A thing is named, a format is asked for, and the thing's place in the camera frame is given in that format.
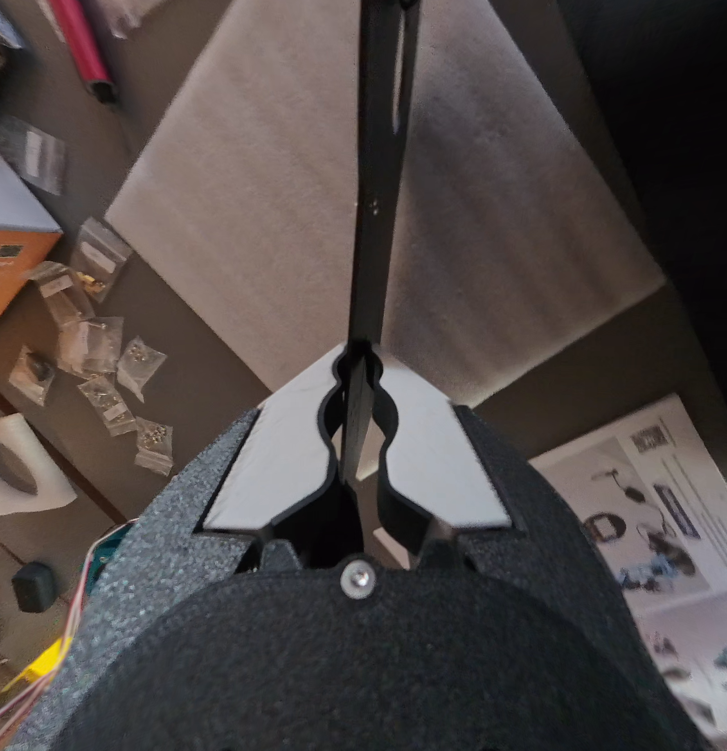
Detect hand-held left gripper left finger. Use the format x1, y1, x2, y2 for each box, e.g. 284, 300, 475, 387
202, 343, 364, 537

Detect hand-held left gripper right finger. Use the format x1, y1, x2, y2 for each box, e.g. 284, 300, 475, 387
366, 349, 512, 543

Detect black metal plate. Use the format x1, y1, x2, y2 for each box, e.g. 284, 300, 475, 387
339, 0, 423, 489

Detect dark grey desk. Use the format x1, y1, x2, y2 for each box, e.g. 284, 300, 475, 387
0, 0, 711, 751

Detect scattered small hardware bags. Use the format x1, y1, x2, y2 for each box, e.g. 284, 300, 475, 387
0, 114, 174, 477

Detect white foam packing insert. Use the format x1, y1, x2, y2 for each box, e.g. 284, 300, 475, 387
0, 413, 78, 517

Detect printed instruction manual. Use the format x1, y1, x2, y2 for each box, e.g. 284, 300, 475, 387
528, 393, 727, 741

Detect small black pouch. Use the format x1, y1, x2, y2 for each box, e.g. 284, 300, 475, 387
11, 561, 57, 613

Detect white foam sheet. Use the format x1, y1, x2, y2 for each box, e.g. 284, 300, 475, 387
105, 0, 667, 407

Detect orange cardboard box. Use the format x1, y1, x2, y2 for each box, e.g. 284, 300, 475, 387
0, 144, 64, 331

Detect pink electric screwdriver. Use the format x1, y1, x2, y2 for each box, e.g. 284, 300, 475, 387
49, 0, 119, 104

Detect red white black cable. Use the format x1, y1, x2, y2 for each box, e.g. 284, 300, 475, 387
0, 519, 131, 741

